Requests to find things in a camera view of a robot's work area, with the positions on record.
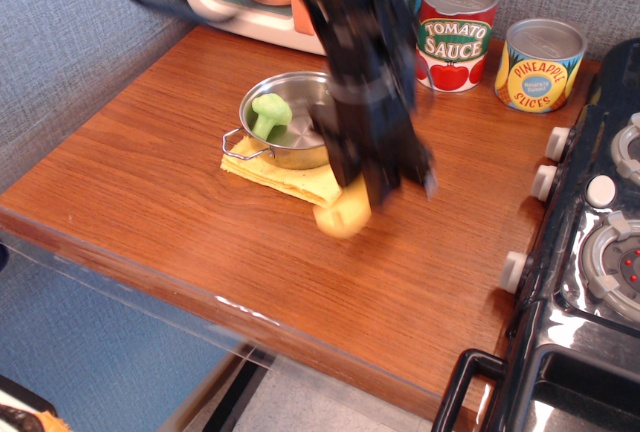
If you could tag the white stove knob middle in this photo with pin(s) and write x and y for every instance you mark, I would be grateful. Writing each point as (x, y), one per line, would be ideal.
(543, 182)

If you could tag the black toy stove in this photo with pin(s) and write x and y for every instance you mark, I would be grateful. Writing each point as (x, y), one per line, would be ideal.
(572, 362)

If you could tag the green toy broccoli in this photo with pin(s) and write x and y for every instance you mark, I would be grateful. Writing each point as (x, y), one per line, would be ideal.
(272, 111)

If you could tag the yellow folded cloth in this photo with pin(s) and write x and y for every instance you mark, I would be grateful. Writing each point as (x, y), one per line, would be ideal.
(317, 186)

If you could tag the white stove knob upper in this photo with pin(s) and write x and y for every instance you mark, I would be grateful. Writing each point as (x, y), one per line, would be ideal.
(556, 143)

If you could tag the pineapple slices can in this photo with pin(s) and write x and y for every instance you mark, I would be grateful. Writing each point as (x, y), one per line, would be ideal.
(539, 65)

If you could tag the orange plush object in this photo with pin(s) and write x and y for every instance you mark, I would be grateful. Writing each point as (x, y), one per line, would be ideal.
(22, 420)

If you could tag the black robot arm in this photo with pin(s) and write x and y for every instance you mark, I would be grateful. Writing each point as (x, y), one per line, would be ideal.
(397, 73)

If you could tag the stainless steel pot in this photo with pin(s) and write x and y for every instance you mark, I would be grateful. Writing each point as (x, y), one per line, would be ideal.
(295, 145)

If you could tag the white stove knob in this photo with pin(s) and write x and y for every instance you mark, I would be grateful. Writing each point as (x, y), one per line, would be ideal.
(512, 270)
(556, 143)
(543, 182)

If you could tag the tomato sauce can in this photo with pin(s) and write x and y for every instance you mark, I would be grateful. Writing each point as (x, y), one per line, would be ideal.
(453, 42)

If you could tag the yellow toy dish brush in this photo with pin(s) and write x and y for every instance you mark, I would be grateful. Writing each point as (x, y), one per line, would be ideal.
(348, 215)

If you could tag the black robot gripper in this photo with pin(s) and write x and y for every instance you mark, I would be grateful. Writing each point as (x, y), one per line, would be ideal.
(371, 132)

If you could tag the white stove knob lower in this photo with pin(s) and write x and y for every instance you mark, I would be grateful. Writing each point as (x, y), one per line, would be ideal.
(512, 270)

